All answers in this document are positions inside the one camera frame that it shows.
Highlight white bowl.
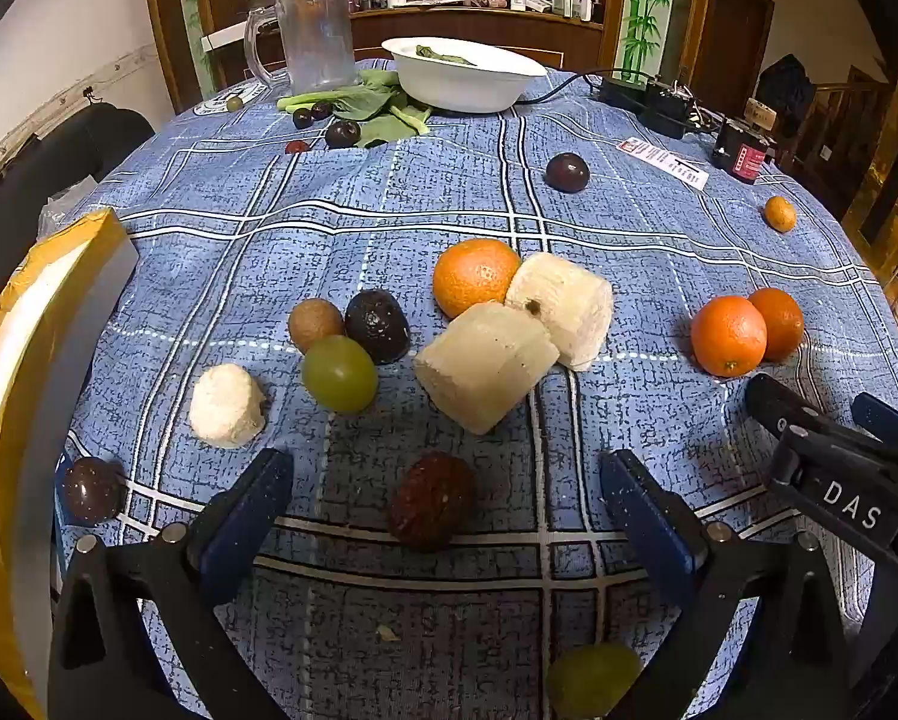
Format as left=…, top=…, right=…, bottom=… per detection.
left=381, top=37, right=549, bottom=113

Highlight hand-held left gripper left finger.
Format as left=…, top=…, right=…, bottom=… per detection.
left=47, top=448, right=296, bottom=720

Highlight white foam box yellow tape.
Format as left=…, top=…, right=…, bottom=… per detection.
left=0, top=208, right=141, bottom=720

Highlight brown kiwi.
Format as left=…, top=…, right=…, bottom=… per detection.
left=287, top=298, right=345, bottom=353

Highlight dark hanging garment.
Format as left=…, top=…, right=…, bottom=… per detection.
left=756, top=54, right=817, bottom=142

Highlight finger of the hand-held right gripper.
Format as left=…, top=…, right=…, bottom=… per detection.
left=746, top=373, right=832, bottom=440
left=851, top=392, right=898, bottom=458

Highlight small brown box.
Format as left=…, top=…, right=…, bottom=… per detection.
left=744, top=97, right=780, bottom=137

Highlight black electronic device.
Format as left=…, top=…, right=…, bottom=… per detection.
left=639, top=82, right=703, bottom=140

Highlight green leafy vegetable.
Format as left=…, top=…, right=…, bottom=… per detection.
left=276, top=69, right=435, bottom=149

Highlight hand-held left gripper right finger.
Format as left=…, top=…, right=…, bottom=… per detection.
left=599, top=450, right=870, bottom=720

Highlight dark red jujube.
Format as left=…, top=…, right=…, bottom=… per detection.
left=387, top=451, right=477, bottom=552

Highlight brown wooden door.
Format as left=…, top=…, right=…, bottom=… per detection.
left=692, top=0, right=776, bottom=102

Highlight wooden mirror cabinet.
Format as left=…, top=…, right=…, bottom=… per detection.
left=141, top=0, right=712, bottom=117

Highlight large orange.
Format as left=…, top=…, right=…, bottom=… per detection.
left=431, top=238, right=523, bottom=320

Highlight clear glass pitcher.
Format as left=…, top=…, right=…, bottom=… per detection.
left=244, top=0, right=360, bottom=91

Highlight green grape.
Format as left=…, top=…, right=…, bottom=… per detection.
left=545, top=643, right=642, bottom=719
left=301, top=335, right=380, bottom=415

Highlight large dark plum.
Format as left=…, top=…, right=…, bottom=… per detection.
left=545, top=152, right=591, bottom=194

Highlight blue plaid tablecloth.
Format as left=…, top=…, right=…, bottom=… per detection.
left=51, top=56, right=898, bottom=720

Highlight black cable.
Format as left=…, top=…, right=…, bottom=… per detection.
left=519, top=70, right=607, bottom=104

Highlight black sofa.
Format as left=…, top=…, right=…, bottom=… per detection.
left=0, top=105, right=157, bottom=331

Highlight white flat box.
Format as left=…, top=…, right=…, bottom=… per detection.
left=200, top=15, right=281, bottom=53

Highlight black box red label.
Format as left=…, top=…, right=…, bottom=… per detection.
left=713, top=118, right=776, bottom=185

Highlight green leaf scraps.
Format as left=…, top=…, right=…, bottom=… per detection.
left=415, top=45, right=480, bottom=67

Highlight black power adapter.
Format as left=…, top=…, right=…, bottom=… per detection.
left=597, top=75, right=648, bottom=110

